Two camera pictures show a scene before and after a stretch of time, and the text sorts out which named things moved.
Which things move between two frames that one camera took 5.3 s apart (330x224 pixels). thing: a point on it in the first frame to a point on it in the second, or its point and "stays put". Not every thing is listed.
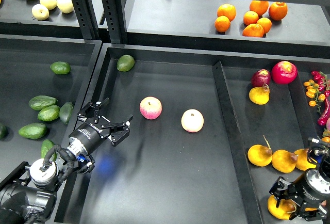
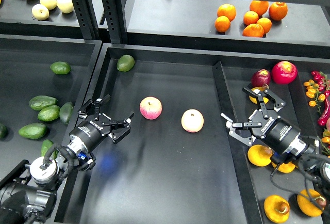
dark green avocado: [46, 144] stays put
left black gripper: [92, 133] stays put
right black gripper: [302, 189] to [267, 124]
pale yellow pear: [40, 12] stays put
